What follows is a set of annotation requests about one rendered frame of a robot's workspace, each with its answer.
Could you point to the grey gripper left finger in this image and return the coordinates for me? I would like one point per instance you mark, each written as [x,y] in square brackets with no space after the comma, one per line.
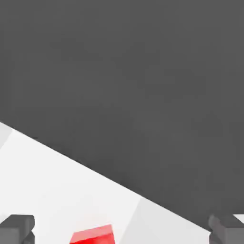
[15,228]

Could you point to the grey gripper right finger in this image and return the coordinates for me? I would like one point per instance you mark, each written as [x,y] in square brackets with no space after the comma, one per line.
[228,231]

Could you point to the small red cube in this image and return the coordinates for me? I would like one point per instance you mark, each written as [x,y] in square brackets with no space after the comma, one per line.
[93,235]

